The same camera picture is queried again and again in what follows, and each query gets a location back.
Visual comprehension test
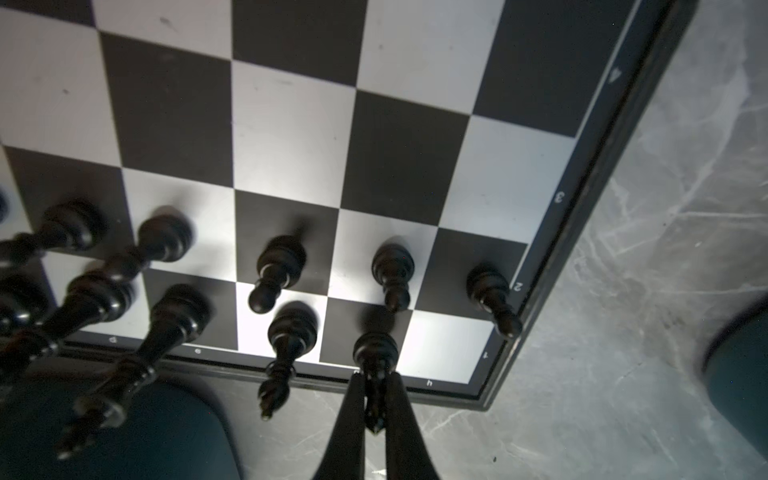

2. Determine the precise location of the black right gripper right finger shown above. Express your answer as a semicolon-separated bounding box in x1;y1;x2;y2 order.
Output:
385;372;439;480

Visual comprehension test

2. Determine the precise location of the black chess bishop piece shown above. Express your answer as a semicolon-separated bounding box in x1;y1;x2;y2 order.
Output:
258;301;318;421

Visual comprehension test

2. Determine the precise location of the teal tray with black pieces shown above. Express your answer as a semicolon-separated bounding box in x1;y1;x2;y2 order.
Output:
1;377;242;479

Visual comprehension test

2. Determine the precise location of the black white chessboard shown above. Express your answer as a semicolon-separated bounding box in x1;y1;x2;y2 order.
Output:
1;1;696;410

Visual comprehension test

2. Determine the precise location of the teal tray with white pieces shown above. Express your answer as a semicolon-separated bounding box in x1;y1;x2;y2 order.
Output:
702;298;767;456

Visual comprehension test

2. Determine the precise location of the black chess knight piece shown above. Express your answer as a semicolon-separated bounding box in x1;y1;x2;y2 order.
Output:
353;332;399;435

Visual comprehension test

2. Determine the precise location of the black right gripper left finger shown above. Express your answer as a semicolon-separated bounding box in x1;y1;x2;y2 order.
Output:
313;372;366;480

